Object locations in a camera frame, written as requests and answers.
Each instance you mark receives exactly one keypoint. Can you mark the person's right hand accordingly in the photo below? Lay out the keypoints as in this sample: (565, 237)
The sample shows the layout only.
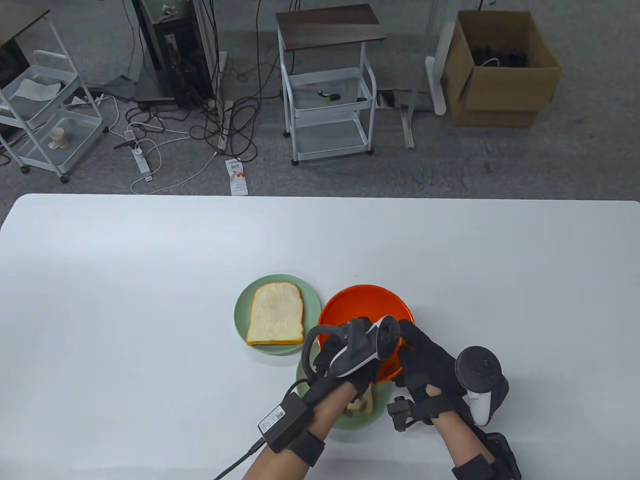
(425, 370)

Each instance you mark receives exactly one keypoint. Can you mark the person's left hand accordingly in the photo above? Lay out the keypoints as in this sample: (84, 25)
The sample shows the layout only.
(362, 380)

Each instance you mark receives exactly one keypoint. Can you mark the person's right fingers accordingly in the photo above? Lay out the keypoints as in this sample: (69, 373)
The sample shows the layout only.
(411, 340)

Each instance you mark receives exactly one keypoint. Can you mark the person's left fingers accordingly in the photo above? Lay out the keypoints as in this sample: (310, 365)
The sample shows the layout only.
(326, 357)

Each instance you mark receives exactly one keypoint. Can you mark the orange bowl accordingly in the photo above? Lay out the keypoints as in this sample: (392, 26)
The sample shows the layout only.
(360, 302)

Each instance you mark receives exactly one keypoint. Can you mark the person's left forearm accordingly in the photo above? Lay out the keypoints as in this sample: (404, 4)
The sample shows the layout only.
(325, 425)

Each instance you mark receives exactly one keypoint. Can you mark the person's right forearm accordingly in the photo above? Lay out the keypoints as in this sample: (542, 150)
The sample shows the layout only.
(457, 442)

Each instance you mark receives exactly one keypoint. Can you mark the white black ringed controller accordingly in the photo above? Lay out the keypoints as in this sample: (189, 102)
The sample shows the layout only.
(360, 350)

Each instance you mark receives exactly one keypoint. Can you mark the bread piece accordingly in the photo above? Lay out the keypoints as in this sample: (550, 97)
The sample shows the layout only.
(364, 405)

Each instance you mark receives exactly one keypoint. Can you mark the white bread slice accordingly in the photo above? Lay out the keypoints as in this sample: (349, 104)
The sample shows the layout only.
(275, 314)

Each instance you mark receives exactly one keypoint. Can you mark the green plate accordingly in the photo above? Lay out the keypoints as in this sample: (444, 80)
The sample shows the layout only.
(240, 320)
(360, 421)

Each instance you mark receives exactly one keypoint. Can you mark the black wrist-mounted device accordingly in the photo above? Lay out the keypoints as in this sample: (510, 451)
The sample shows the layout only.
(502, 455)

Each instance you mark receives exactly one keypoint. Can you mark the white paper packet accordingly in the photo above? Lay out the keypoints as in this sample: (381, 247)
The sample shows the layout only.
(237, 177)

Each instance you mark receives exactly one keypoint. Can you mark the grey metal desk foot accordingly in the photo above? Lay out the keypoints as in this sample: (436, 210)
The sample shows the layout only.
(407, 117)

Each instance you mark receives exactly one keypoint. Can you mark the grey power strip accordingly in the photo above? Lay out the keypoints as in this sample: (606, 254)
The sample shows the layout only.
(224, 125)

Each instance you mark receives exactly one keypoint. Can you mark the black green small tool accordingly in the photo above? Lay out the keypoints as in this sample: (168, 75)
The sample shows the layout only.
(329, 96)

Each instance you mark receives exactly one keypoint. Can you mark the cardboard box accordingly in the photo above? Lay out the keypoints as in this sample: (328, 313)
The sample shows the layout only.
(500, 90)

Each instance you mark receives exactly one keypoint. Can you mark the white desk leg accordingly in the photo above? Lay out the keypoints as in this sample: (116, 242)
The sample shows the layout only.
(439, 70)

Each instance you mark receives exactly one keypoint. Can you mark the white power strip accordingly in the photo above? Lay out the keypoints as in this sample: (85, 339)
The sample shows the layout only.
(140, 157)

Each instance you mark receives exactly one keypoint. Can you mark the black items in box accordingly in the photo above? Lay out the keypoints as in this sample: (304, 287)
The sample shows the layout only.
(500, 55)

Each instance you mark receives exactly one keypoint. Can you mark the white cart with wooden top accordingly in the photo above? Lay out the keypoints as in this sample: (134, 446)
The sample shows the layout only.
(327, 30)

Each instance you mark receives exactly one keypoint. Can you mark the black computer tower stand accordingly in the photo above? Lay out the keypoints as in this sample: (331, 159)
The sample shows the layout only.
(175, 55)

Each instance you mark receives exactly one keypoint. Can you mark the small white cream object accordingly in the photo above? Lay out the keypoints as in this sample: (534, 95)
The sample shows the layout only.
(57, 138)

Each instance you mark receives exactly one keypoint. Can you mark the white crumpled paper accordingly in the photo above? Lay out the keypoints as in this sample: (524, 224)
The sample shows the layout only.
(35, 89)

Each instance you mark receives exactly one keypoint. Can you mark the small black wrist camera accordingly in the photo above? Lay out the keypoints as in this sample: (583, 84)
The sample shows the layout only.
(405, 412)

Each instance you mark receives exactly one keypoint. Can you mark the black labelled wrist camera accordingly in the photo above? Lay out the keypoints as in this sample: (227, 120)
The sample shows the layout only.
(282, 420)

